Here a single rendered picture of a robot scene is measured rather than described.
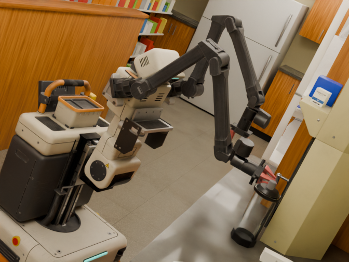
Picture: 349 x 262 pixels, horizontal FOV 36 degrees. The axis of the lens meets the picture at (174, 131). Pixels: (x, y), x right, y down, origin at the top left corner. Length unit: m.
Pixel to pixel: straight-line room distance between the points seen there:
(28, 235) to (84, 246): 0.29
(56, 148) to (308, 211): 1.25
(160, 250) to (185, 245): 0.13
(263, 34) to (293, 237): 5.07
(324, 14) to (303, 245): 5.31
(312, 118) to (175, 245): 0.68
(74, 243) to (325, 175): 1.39
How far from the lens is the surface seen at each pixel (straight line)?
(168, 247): 1.83
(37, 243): 2.78
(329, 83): 2.20
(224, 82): 2.11
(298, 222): 2.13
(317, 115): 2.03
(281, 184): 2.49
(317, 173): 2.07
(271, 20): 7.00
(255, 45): 7.04
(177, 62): 2.18
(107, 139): 2.58
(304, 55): 7.62
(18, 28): 3.60
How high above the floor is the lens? 1.83
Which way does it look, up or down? 18 degrees down
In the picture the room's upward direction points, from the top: 24 degrees clockwise
